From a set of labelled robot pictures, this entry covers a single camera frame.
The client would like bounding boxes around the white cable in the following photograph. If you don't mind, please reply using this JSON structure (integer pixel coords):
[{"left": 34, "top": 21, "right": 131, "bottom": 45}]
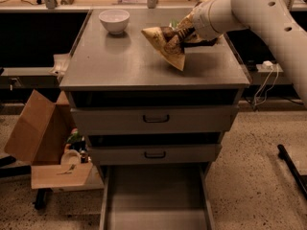
[{"left": 252, "top": 65, "right": 280, "bottom": 111}]

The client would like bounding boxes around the small dark can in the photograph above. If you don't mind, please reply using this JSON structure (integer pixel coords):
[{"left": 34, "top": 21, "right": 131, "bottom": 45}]
[{"left": 80, "top": 150, "right": 88, "bottom": 163}]

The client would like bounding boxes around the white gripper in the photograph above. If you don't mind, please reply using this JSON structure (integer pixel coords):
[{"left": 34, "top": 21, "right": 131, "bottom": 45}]
[{"left": 191, "top": 0, "right": 222, "bottom": 40}]

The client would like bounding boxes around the white round container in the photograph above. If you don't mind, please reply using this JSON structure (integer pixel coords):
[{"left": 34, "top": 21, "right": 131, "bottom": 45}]
[{"left": 60, "top": 149, "right": 81, "bottom": 165}]

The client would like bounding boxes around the green chip bag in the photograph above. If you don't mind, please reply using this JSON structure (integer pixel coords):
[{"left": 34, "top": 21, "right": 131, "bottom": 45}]
[{"left": 169, "top": 19, "right": 178, "bottom": 29}]

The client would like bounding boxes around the brown chip bag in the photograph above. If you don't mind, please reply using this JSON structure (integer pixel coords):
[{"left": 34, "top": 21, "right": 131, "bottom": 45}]
[{"left": 141, "top": 11, "right": 217, "bottom": 71}]

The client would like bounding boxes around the open cardboard box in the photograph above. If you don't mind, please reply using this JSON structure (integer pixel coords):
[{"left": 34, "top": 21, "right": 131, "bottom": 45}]
[{"left": 5, "top": 91, "right": 103, "bottom": 192}]

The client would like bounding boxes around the top grey drawer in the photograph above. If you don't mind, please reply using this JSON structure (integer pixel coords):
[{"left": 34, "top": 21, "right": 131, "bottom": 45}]
[{"left": 67, "top": 89, "right": 241, "bottom": 135}]

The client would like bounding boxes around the bottom grey drawer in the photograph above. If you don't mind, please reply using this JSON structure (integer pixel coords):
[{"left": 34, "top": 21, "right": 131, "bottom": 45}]
[{"left": 99, "top": 163, "right": 215, "bottom": 230}]

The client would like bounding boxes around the white ceramic bowl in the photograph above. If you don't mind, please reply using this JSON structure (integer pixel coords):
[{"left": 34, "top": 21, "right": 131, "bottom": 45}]
[{"left": 99, "top": 10, "right": 130, "bottom": 35}]

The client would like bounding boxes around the green item in box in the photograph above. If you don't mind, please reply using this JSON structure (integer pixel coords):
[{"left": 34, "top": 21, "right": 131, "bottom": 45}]
[{"left": 66, "top": 128, "right": 83, "bottom": 144}]

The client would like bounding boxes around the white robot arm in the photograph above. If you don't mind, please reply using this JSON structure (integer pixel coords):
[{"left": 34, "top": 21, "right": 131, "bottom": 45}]
[{"left": 192, "top": 0, "right": 307, "bottom": 104}]

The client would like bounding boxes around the white power adapter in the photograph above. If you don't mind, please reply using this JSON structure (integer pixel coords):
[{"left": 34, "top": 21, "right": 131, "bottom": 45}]
[{"left": 262, "top": 60, "right": 273, "bottom": 69}]

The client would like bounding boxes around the grey drawer cabinet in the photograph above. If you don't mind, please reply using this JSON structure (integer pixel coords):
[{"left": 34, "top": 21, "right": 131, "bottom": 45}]
[{"left": 59, "top": 7, "right": 251, "bottom": 174}]

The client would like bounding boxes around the black bar on floor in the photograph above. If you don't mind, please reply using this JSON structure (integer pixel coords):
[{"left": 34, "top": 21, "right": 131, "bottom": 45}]
[{"left": 277, "top": 144, "right": 307, "bottom": 200}]

